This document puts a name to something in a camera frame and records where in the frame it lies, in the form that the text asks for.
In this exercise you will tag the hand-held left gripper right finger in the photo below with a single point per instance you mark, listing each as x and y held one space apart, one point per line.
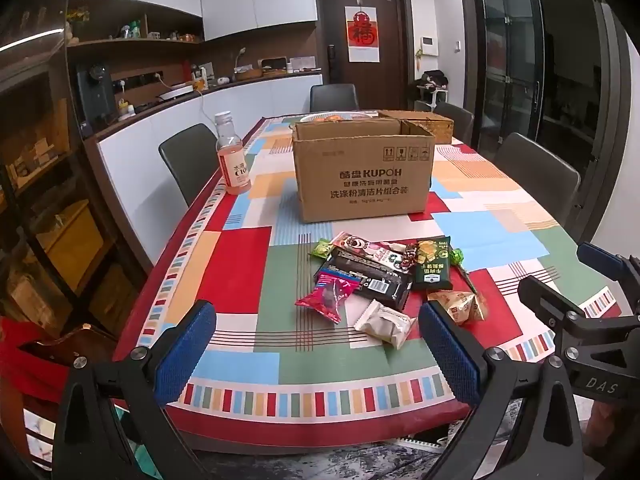
447 345

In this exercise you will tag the pink drink bottle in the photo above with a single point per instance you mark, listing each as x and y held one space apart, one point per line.
234 170

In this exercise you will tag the white flat tray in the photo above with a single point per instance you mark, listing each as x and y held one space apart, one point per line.
175 93

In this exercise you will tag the red and white wall calendar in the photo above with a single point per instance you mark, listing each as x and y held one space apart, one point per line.
363 35

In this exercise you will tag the white intercom panel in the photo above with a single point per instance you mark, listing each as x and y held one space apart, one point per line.
428 45

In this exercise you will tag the pink bear snack packet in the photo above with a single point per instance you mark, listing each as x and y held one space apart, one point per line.
360 246

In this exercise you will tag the black bag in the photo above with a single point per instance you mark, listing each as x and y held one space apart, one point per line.
432 81

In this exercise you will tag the dark coffee machine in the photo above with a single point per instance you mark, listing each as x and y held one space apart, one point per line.
95 91

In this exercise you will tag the dark green chips packet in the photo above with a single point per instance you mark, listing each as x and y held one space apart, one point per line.
432 262

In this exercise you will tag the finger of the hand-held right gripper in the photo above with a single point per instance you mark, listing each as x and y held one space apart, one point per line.
605 261
545 294

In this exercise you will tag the white beige snack packet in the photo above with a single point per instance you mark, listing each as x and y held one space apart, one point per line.
385 322

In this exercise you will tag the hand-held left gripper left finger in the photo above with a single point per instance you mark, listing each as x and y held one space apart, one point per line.
187 340

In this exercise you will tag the wooden shelf cabinet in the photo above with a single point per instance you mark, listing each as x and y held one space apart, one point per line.
35 170

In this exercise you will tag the green lollipop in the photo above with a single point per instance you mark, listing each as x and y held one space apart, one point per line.
457 256

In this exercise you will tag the white plate of food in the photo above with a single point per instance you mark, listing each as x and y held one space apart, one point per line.
330 117

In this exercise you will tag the orange packet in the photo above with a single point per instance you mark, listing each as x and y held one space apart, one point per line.
200 83

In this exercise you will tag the white lower cabinet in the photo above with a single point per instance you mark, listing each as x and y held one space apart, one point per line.
150 130

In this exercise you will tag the black glass cabinet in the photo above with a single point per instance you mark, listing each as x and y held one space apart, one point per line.
510 60

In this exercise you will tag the brown cardboard box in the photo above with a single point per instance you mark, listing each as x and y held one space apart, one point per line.
360 180

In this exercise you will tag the pink red snack packet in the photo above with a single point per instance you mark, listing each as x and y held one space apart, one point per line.
327 296

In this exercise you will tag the tan bread packet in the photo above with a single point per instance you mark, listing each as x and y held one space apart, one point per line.
457 306

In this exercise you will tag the colourful patchwork tablecloth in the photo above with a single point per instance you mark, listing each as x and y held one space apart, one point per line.
240 250

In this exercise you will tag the black grid-pattern snack packet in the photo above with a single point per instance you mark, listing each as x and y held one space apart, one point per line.
367 282

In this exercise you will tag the dark brown door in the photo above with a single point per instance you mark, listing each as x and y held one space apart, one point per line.
395 35

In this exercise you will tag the grey dining chair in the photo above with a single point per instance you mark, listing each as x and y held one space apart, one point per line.
456 120
334 97
537 175
190 160

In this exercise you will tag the green candy packet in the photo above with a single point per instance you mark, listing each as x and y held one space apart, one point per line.
320 249

